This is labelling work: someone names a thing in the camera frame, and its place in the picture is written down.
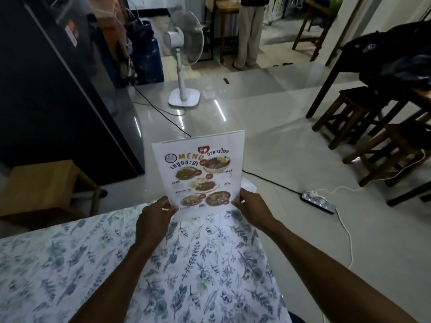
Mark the person's right hand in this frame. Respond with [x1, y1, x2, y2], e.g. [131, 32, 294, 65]
[232, 188, 278, 232]

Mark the person's left hand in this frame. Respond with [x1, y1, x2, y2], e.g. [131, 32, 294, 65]
[134, 196, 179, 253]

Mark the white menu with green dishes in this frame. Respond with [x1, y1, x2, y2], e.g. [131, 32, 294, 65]
[151, 130, 258, 221]

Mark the person's left forearm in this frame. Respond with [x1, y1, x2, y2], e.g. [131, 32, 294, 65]
[69, 244, 169, 323]

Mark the person's right forearm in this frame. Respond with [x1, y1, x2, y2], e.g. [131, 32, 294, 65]
[261, 220, 418, 323]

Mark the black power strip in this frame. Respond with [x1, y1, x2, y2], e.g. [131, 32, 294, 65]
[300, 190, 337, 215]

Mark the floral tablecloth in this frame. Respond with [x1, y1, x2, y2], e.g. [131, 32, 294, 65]
[0, 188, 292, 323]

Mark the light wooden stool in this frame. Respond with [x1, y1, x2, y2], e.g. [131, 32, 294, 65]
[0, 159, 108, 229]

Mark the white standing fan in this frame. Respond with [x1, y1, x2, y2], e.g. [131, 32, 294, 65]
[163, 9, 206, 108]

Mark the dark wooden dining table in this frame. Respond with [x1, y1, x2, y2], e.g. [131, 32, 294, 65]
[305, 23, 431, 120]

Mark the dark wooden bench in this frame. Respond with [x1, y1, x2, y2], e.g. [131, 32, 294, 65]
[386, 179, 431, 208]

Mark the black refrigerator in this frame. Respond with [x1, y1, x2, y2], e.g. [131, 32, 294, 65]
[0, 0, 145, 185]

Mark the blue container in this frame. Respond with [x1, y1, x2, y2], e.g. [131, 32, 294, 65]
[129, 18, 166, 85]

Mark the brown wooden chair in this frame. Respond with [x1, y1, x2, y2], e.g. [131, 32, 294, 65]
[291, 0, 337, 62]

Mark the small wooden side table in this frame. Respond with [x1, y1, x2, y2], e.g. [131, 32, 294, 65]
[214, 0, 243, 64]

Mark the white metal gate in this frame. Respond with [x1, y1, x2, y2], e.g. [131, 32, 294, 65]
[266, 0, 307, 24]

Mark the black bag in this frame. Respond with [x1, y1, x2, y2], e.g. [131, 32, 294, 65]
[340, 22, 431, 98]

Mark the long white cable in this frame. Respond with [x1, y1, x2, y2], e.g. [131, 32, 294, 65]
[335, 210, 355, 270]

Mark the black power cable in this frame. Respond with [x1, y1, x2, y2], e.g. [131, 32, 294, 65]
[133, 85, 303, 196]

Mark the white plug cable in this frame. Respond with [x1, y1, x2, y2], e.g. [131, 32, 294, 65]
[315, 149, 427, 196]

